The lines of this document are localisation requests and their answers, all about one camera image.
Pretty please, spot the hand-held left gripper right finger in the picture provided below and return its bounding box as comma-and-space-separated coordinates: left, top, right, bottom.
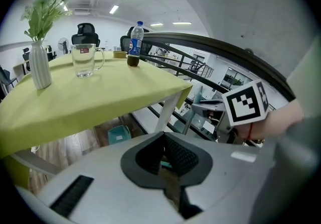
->
165, 132, 275, 224

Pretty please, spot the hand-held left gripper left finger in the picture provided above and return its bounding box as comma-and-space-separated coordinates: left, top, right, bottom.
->
16, 132, 191, 224

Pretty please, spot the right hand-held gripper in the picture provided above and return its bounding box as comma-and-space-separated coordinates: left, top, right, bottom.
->
192, 79, 270, 135

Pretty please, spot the person's right forearm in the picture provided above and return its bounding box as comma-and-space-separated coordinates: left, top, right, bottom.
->
237, 99, 304, 141

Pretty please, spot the teal bin under table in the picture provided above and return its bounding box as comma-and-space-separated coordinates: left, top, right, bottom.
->
107, 125, 132, 147

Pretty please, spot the green tablecloth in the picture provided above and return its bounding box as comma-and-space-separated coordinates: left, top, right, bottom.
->
0, 51, 194, 190

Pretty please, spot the black office chair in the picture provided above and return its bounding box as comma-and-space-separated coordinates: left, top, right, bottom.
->
119, 26, 153, 56
71, 23, 101, 48

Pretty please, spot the cola bottle with blue label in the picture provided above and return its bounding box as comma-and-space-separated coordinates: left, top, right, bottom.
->
127, 21, 145, 68

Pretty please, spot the small yellow bowl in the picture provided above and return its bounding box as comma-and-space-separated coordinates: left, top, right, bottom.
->
112, 50, 128, 59

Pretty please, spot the clear glass mug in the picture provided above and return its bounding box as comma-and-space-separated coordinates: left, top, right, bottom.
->
71, 43, 106, 79

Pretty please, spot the white ribbed vase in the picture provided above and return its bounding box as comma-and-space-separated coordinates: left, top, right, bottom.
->
29, 40, 53, 91

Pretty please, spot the standing fan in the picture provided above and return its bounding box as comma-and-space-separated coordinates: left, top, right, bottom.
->
57, 37, 70, 55

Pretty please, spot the vase with green plant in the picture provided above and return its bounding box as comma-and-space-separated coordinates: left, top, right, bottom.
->
20, 0, 73, 42

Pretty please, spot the red string bracelet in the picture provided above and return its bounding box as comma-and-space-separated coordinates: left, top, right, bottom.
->
246, 122, 254, 141

